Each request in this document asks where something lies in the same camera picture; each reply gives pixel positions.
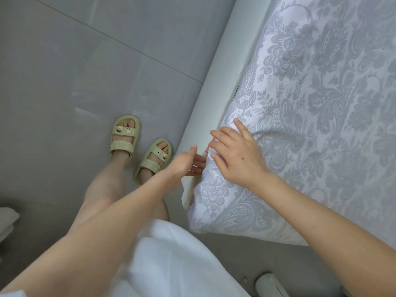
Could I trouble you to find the person's right hand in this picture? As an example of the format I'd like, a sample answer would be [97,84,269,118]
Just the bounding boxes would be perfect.
[209,118,273,192]

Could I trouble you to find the person's left hand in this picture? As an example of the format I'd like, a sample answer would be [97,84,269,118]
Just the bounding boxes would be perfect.
[162,145,207,191]

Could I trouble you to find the blue-grey cloth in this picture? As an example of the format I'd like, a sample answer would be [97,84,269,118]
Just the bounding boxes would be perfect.
[187,0,396,248]

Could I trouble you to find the person's right forearm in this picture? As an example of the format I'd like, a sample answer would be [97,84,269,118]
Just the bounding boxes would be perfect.
[257,173,396,297]

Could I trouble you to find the person's left forearm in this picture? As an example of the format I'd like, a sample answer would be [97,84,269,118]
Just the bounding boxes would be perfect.
[0,173,177,297]

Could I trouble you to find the person's right leg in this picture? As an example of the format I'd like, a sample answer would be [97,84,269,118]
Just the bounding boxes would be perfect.
[137,170,171,222]

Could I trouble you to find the person's leg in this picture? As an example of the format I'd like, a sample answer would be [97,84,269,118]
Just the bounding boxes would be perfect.
[68,151,134,236]
[137,170,171,222]

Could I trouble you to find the person's left leg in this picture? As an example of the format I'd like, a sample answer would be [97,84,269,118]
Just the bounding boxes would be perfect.
[68,151,134,236]

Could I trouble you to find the person's white shorts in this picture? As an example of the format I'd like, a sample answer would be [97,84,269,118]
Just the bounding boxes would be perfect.
[105,218,251,297]

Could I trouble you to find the grey lidded trash can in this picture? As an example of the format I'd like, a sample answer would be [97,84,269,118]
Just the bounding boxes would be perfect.
[255,272,290,297]

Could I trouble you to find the beige strap sandal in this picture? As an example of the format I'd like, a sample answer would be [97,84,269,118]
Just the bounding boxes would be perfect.
[109,115,142,160]
[135,137,174,182]

